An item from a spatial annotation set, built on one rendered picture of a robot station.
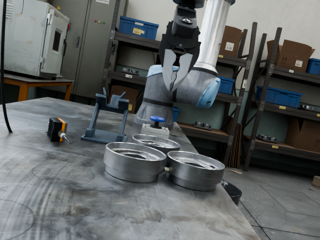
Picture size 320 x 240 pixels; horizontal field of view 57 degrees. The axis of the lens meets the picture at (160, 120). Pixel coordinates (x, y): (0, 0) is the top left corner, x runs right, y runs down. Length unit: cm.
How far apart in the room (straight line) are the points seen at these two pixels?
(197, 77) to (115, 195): 70
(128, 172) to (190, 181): 11
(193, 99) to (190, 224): 71
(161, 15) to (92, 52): 117
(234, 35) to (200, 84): 322
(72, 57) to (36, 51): 171
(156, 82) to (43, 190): 73
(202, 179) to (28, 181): 26
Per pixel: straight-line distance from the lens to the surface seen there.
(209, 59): 108
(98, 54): 439
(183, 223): 39
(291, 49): 451
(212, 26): 111
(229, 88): 422
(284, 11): 514
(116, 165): 48
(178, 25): 59
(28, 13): 285
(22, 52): 283
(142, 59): 459
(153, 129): 76
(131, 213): 38
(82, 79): 442
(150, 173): 48
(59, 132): 63
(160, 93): 107
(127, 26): 414
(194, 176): 50
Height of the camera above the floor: 96
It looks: 7 degrees down
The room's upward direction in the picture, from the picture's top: 12 degrees clockwise
